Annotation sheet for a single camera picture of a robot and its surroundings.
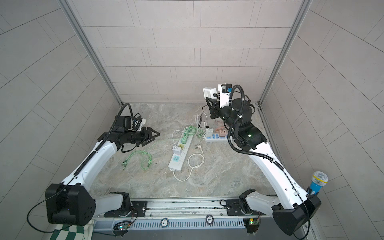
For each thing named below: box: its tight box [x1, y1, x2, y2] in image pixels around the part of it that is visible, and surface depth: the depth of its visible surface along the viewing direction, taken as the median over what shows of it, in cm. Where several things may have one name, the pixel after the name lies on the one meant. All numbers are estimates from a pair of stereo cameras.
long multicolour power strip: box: [168, 127, 194, 172], surface depth 87 cm
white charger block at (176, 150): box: [172, 145, 182, 155], surface depth 86 cm
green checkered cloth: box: [49, 224, 85, 240], surface depth 64 cm
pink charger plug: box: [215, 126, 226, 137], surface depth 94 cm
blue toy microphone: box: [310, 171, 329, 195], surface depth 58 cm
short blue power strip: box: [204, 133, 228, 142], surface depth 96 cm
